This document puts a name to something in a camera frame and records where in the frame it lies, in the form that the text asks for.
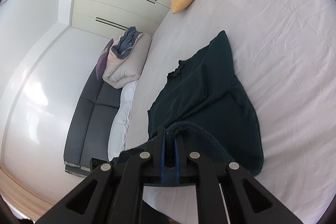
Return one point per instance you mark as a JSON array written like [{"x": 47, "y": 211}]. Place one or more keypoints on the grey padded headboard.
[{"x": 89, "y": 119}]

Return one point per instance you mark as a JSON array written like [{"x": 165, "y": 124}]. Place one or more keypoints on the white quilt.
[{"x": 120, "y": 119}]

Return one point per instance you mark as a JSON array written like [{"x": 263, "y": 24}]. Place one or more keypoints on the folded beige duvet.
[{"x": 128, "y": 66}]

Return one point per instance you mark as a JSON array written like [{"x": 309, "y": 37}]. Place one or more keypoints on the purple pillow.
[{"x": 102, "y": 64}]

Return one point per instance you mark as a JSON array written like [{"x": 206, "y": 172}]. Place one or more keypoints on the grey-blue cloth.
[{"x": 126, "y": 43}]

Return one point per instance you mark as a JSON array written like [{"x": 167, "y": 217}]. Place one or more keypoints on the dark green sweater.
[{"x": 204, "y": 98}]

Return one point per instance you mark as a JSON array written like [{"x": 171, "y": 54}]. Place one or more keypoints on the bed with white sheet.
[{"x": 275, "y": 29}]

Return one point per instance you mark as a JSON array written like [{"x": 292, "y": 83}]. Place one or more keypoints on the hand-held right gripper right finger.
[{"x": 176, "y": 161}]

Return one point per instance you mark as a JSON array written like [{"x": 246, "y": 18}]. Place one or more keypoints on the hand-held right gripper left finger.
[{"x": 162, "y": 161}]

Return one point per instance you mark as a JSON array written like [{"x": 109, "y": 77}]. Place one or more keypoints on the cream wardrobe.
[{"x": 105, "y": 3}]

